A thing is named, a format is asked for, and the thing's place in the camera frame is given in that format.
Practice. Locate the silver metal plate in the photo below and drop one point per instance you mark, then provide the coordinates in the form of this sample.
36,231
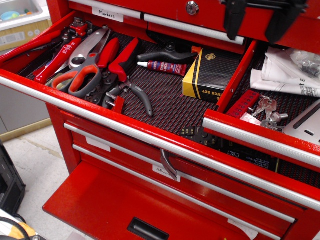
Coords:
306,126

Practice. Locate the black clamp tool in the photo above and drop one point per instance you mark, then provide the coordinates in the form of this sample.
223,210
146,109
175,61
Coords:
168,55

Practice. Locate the black labelled box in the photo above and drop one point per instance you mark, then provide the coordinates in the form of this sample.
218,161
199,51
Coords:
250,155

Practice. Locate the red handled crimping pliers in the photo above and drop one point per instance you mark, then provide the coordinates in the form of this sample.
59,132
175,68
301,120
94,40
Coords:
114,67

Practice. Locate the open red bottom panel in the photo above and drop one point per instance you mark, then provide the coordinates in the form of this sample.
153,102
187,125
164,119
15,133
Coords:
104,205

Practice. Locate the black case on floor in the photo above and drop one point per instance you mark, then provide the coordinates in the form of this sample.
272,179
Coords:
12,188

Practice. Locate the red grey handled scissors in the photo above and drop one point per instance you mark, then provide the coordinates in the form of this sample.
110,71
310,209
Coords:
84,74

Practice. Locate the silver key bunch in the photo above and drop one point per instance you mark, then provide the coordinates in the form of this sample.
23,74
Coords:
266,104

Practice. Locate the white adhesives label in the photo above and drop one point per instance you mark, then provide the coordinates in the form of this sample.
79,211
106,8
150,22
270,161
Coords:
165,173

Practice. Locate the small open red drawer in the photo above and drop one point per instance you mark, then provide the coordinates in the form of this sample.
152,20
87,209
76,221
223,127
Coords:
256,118

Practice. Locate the white folded paper sheets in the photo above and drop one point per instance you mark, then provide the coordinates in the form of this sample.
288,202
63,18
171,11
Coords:
280,74

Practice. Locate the black crimper die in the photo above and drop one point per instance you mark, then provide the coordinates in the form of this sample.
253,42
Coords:
197,134

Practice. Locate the red threadlocker glue tube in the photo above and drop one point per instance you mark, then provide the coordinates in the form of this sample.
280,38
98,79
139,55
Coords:
164,67

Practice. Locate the red hex key holder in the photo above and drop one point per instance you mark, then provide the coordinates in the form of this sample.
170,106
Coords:
243,104

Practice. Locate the clear bag of screws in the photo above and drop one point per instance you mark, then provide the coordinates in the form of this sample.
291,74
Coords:
307,62

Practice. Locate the black yellow wrench set box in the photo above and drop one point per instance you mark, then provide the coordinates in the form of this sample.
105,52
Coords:
210,74

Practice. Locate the red handled wire stripper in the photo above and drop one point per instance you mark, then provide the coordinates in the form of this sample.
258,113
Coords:
72,37

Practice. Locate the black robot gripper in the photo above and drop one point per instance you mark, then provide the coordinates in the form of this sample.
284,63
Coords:
282,19

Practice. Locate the white markers label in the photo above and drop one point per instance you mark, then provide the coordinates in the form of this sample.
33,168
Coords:
108,14

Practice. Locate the grey handled small cutters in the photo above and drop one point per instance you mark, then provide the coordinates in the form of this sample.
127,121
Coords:
136,93

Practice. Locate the red tool chest cabinet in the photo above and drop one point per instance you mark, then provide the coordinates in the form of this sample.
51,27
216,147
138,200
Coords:
190,171

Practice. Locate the silver hook tool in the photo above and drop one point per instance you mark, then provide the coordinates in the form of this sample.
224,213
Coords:
165,161

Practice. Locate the silver cabinet lock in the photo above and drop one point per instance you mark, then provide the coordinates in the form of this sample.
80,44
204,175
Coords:
192,8

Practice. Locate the large open red drawer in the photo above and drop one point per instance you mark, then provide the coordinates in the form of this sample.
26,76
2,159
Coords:
171,109

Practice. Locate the silver hex bolt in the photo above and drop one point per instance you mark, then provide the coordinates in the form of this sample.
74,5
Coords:
278,117

